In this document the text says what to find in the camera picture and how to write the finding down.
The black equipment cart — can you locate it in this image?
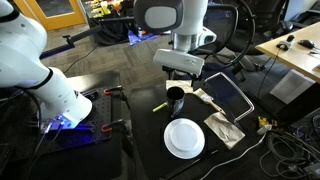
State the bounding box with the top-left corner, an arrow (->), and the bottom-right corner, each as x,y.
81,0 -> 142,46

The grey power brick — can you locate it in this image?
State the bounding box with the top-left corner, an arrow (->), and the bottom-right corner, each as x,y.
302,161 -> 320,180

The tangled floor cable bundle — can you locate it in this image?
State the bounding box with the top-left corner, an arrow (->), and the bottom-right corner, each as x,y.
259,113 -> 320,180

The blue cloth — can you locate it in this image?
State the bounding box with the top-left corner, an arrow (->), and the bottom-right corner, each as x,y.
127,29 -> 172,46

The white power adapter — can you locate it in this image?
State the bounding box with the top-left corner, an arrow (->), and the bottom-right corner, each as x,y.
256,123 -> 274,136

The wooden handled paintbrush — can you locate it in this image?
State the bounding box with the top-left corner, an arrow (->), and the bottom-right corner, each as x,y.
192,87 -> 227,116

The yellow framed door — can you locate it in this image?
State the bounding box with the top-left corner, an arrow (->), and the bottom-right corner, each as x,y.
13,0 -> 88,31

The black clamp orange handle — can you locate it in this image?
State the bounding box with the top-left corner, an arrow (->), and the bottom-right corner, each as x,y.
100,118 -> 130,134
103,85 -> 131,109

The black rolling table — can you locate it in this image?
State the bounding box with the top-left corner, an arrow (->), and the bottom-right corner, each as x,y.
129,79 -> 256,180

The white cable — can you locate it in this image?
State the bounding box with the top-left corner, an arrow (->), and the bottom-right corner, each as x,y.
199,132 -> 268,180

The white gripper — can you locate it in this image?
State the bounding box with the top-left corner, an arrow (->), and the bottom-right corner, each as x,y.
152,48 -> 205,82

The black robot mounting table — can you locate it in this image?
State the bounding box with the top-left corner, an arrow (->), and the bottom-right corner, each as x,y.
0,69 -> 125,180

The light wooden desk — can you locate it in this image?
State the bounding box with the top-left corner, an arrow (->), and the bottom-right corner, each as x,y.
255,21 -> 320,84

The yellow plug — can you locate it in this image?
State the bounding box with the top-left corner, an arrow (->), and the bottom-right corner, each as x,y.
257,115 -> 279,129

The black mesh office chair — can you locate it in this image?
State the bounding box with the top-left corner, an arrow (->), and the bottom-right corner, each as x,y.
186,0 -> 295,75

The black tripod bar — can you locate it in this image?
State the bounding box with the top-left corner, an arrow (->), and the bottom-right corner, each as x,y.
39,24 -> 104,60

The black white patterned cup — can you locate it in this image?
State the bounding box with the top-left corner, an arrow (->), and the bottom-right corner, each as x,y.
166,86 -> 186,118

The white round plate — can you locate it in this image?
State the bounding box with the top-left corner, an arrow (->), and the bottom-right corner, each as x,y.
163,117 -> 206,160

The green highlighter marker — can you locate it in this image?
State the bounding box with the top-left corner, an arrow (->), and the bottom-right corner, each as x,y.
152,101 -> 169,113

